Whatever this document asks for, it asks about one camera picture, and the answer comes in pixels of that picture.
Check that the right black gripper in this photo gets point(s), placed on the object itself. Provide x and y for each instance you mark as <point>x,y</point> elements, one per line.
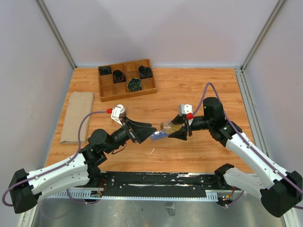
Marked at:
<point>182,134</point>

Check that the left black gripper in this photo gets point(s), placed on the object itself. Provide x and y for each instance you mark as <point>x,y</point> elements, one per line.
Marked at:
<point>139,134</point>

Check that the clear jar of yellow pills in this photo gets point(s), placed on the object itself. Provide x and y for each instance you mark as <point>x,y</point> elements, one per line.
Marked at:
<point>169,127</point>

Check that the blue weekly pill organizer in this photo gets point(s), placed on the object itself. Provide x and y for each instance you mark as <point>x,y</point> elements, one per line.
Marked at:
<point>158,135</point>

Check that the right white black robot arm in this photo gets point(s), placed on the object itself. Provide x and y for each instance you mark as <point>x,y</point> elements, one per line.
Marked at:
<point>278,189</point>

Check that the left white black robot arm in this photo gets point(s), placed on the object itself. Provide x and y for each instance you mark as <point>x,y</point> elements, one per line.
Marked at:
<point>26,189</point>

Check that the brown bottle with white cap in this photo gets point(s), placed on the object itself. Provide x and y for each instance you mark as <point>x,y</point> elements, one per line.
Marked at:
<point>122,111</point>

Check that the wooden compartment tray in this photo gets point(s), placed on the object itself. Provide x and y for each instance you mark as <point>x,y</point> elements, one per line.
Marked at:
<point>126,80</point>

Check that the folded beige cloth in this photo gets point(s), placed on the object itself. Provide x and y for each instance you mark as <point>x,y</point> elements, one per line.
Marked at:
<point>80,105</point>

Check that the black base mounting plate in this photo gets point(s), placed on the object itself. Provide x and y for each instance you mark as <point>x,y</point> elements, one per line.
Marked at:
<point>156,184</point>

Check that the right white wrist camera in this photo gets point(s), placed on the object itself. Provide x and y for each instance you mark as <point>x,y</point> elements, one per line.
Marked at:
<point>185,109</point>

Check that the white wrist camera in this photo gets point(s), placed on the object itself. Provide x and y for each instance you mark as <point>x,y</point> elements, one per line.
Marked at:
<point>185,109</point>
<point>115,115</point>

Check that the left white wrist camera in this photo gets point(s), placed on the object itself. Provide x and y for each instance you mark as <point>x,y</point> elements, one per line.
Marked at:
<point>115,115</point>

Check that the grey slotted cable duct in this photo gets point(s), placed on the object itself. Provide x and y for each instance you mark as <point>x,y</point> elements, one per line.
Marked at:
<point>93,195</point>

